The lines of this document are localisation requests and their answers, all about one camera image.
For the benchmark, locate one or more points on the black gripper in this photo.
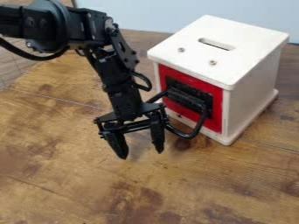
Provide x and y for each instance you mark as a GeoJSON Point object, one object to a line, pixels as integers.
{"type": "Point", "coordinates": [129, 118]}

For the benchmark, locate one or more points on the white wooden drawer box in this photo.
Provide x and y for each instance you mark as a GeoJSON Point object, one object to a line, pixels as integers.
{"type": "Point", "coordinates": [234, 56]}

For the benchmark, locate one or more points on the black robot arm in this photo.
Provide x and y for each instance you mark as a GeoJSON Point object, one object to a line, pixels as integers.
{"type": "Point", "coordinates": [40, 31]}

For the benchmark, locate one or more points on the red drawer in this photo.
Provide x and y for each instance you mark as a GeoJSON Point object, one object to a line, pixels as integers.
{"type": "Point", "coordinates": [212, 123]}

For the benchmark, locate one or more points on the black drawer handle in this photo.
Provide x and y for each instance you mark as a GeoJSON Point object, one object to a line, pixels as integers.
{"type": "Point", "coordinates": [188, 103]}

